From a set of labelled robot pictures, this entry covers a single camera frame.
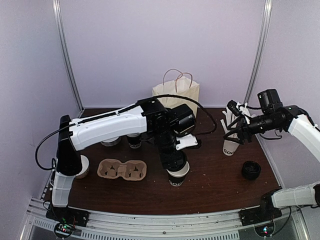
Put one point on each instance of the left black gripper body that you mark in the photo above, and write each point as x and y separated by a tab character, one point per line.
168	160

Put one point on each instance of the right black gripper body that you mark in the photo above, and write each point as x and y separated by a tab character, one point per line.
243	126

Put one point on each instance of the black paper coffee cup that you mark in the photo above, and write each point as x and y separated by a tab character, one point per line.
176	178

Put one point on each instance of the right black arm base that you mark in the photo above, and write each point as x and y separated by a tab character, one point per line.
257	215

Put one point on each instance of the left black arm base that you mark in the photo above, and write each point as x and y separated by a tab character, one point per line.
67	215

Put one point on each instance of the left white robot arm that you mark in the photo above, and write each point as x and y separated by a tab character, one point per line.
171	129

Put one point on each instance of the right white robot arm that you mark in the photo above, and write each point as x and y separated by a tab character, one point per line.
275	116

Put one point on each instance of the white cup holding straws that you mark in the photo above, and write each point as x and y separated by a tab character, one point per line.
229	147

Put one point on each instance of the stack of black lids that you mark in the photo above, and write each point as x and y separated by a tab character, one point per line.
251	170

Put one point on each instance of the cardboard cup carrier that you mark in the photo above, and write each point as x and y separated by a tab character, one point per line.
131	170

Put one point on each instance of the stack of paper cups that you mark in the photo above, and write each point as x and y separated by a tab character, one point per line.
134	140

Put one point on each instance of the white scalloped bowl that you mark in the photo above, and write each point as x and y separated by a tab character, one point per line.
111	142

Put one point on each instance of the cream paper bag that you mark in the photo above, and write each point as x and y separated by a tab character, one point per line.
184	85

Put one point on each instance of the white round bowl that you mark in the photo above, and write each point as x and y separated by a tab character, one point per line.
85	167

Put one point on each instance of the aluminium front rail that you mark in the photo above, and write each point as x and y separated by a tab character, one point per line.
224	225

